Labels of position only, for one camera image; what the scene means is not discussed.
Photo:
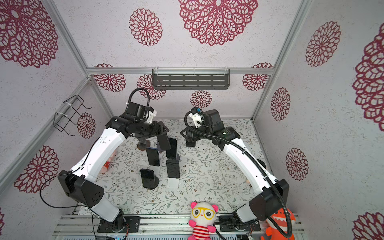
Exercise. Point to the pink white plush with glasses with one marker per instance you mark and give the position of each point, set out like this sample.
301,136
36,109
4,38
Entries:
203,217

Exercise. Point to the silver phone stand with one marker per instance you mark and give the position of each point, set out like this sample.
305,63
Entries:
156,170

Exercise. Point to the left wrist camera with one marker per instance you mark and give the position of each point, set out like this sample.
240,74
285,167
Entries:
151,114

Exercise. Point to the black wire wall rack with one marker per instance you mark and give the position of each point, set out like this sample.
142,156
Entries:
63,118

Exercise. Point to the blue-edged black phone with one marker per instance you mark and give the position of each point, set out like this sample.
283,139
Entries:
153,156

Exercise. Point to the pink plush with red bow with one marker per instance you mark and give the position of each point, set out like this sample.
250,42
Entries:
106,166

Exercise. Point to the teal-edged black phone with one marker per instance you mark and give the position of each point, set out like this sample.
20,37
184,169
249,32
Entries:
172,152

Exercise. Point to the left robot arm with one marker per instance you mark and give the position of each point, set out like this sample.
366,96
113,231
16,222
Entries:
79,183

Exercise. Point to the white phone stand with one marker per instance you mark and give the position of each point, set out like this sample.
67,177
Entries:
173,183

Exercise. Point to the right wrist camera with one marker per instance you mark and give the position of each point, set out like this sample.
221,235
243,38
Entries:
197,117

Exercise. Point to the wood-base round phone stand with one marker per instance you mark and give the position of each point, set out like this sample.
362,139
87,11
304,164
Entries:
143,144

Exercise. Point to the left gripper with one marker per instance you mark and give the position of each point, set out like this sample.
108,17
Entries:
156,132

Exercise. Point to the grey wall shelf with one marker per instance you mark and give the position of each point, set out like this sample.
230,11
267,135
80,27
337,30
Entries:
191,79

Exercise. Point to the purple phone stand middle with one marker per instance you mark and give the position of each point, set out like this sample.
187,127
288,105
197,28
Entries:
177,157

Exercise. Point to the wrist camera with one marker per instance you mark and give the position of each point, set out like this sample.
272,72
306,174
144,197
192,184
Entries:
197,117
151,114

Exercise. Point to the aluminium mounting rail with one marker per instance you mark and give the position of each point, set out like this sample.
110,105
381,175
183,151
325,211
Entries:
156,227

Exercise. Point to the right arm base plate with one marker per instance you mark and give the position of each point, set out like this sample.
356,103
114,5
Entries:
231,224

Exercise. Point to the black round phone stand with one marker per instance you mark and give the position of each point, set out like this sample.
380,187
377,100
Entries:
156,181

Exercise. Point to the red monster plush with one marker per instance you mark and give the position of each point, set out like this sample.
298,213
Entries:
281,221

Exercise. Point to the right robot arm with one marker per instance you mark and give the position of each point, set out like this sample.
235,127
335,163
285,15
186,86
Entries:
270,193

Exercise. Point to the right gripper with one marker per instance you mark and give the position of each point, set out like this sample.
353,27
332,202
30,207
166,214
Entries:
191,133

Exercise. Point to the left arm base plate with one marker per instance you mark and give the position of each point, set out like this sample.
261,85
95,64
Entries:
120,225

